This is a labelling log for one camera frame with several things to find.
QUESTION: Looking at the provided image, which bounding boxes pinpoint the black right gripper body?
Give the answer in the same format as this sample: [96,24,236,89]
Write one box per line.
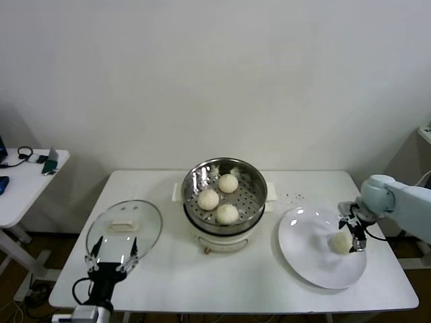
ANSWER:
[350,206,368,237]

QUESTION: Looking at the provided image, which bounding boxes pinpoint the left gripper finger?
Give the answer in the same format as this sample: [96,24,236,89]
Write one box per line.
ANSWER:
[115,237,140,274]
[84,236,103,273]

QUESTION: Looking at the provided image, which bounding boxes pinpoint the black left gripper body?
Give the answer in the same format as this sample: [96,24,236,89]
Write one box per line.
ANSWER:
[81,261,126,306]

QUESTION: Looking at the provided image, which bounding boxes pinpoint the white steamed baozi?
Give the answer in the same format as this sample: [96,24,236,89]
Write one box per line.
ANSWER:
[215,203,240,225]
[197,189,220,211]
[328,232,354,255]
[218,174,239,194]

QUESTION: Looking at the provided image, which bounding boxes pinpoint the glass lid with cream handle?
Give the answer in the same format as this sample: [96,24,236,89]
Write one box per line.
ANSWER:
[85,199,164,270]

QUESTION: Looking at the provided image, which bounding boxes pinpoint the perforated stainless steamer basket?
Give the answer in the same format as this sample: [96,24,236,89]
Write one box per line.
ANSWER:
[183,157,269,236]

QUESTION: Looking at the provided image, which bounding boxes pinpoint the white round plate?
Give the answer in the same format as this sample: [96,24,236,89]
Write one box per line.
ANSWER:
[277,205,368,290]

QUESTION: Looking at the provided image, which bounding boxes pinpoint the white electric cooking pot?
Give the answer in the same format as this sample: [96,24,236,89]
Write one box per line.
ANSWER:
[172,181,279,255]

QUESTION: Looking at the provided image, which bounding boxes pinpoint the white side table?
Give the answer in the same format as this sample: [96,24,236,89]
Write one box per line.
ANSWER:
[0,147,71,302]

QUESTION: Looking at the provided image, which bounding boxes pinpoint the green plastic tool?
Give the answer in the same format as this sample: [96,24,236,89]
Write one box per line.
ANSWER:
[41,157,60,176]

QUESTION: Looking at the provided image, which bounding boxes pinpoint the white shelf unit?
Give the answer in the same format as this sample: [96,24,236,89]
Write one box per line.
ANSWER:
[418,124,431,149]

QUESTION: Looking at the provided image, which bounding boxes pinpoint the dark laptop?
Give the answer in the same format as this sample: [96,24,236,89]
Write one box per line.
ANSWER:
[0,133,9,166]

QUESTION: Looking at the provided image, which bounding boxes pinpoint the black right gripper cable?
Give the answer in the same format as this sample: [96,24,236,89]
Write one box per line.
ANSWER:
[366,227,389,241]

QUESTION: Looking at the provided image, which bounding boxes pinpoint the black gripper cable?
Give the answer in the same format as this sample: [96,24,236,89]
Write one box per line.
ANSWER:
[72,277,94,304]
[366,227,389,241]

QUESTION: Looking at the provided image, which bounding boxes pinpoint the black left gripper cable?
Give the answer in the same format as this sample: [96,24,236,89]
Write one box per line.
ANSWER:
[72,277,94,304]

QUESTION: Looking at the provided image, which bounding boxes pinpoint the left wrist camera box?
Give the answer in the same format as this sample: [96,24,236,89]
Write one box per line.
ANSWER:
[51,305,100,323]

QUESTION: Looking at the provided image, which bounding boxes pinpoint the white stand frame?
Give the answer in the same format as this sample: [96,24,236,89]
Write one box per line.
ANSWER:
[398,240,431,271]

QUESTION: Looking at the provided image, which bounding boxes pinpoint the power strip with cables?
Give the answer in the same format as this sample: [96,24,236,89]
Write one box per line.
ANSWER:
[25,284,57,301]

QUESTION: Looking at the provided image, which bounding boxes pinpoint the black headset with cable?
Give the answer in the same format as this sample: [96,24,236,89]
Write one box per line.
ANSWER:
[0,145,35,168]

